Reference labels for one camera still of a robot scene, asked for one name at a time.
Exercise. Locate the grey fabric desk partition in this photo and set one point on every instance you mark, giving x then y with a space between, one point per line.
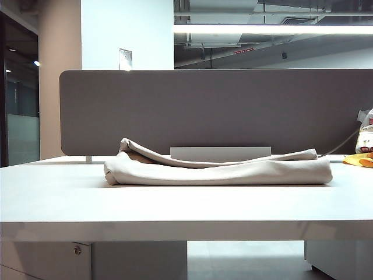
204 111

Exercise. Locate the long ceiling light strip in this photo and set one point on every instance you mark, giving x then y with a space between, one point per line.
262 29

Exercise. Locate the printed plastic snack bag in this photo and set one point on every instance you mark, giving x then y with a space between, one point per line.
365 137

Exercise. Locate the ceiling air vent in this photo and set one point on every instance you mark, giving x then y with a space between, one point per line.
295 20

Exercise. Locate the white drawer cabinet with lock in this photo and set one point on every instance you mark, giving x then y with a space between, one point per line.
43 261

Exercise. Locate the beige T-shirt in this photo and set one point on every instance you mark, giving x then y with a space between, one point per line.
218 175

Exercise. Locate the yellow cloth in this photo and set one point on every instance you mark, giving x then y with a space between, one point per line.
358 160

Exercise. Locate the silver wall plate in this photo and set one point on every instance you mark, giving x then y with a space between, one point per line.
125 59

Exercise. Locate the white pedestal cabinet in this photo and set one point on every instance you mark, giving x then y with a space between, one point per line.
341 256

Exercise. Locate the silver partition bracket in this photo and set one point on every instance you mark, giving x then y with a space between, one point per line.
88 159

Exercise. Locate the red ceiling sign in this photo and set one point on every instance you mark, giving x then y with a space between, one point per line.
243 51

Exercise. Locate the dark glass door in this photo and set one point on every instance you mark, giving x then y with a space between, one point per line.
20 116

